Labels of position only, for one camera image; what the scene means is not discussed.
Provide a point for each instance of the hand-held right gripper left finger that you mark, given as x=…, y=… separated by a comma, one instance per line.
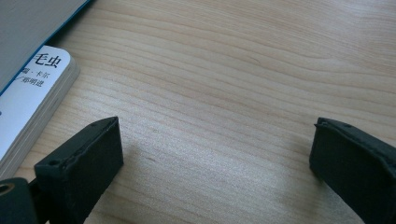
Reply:
x=84, y=168

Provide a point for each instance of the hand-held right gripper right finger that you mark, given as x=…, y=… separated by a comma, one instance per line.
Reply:
x=358, y=174

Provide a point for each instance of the white caterpillar board book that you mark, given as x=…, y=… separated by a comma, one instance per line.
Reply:
x=28, y=105

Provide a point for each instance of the thick blue book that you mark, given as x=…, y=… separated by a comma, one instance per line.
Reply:
x=31, y=31

